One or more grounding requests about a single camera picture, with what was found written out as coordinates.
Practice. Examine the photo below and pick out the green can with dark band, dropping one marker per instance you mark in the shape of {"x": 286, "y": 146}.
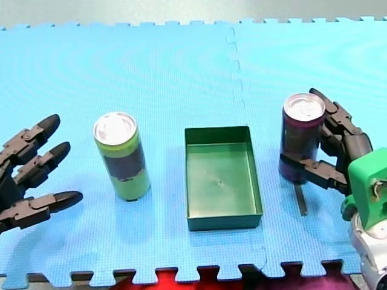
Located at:
{"x": 121, "y": 155}

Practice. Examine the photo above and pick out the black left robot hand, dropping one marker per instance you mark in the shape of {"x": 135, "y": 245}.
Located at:
{"x": 28, "y": 169}

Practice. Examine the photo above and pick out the dark purple drink can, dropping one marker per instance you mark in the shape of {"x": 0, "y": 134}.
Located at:
{"x": 300, "y": 136}

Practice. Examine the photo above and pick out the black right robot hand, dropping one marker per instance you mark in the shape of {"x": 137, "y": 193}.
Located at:
{"x": 341, "y": 142}

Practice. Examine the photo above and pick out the shallow green tray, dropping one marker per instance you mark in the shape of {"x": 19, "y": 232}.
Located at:
{"x": 222, "y": 178}

